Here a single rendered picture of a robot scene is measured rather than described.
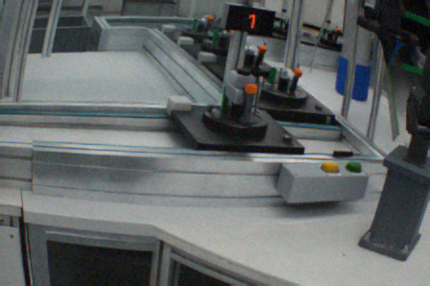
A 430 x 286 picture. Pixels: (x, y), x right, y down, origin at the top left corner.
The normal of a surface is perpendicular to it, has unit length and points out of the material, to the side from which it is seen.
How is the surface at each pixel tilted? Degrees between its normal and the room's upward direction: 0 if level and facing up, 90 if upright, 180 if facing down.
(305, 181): 90
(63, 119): 90
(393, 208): 90
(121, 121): 90
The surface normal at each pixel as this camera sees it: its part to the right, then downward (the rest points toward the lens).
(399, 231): -0.55, 0.19
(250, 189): 0.31, 0.37
